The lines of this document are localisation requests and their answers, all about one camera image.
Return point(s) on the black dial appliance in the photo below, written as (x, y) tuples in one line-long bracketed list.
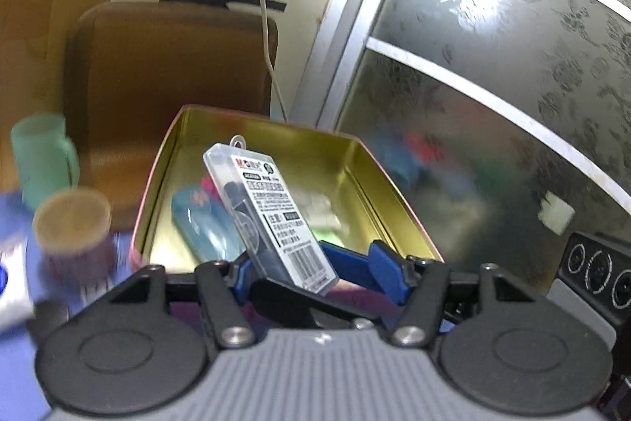
[(596, 267)]

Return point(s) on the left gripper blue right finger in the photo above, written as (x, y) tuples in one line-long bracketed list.
[(419, 287)]

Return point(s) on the pink gold metal tin box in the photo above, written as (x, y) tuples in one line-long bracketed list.
[(340, 190)]

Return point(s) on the frosted glass sliding door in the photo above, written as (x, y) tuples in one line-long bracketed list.
[(504, 123)]

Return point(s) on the green soft cloth item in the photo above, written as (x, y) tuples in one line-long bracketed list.
[(319, 215)]

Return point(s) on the round paper lid cup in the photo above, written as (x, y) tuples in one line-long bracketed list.
[(73, 231)]

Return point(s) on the clear plastic card case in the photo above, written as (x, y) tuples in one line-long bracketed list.
[(277, 238)]

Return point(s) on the pink knitted soft ball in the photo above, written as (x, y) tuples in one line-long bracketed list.
[(209, 187)]

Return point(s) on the blue white wet wipes pack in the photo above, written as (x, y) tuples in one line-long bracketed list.
[(16, 304)]

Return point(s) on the blue soft cloth item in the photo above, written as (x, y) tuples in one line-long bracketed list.
[(205, 225)]

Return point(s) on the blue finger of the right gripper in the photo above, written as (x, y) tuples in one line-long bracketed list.
[(345, 260), (345, 307)]

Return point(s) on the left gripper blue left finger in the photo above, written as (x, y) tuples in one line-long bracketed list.
[(222, 313)]

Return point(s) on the green plastic mug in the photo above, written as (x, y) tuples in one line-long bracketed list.
[(46, 159)]

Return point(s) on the blue patterned tablecloth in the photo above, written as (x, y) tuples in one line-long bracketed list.
[(21, 395)]

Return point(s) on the brown chair backrest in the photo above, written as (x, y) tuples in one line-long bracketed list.
[(131, 66)]

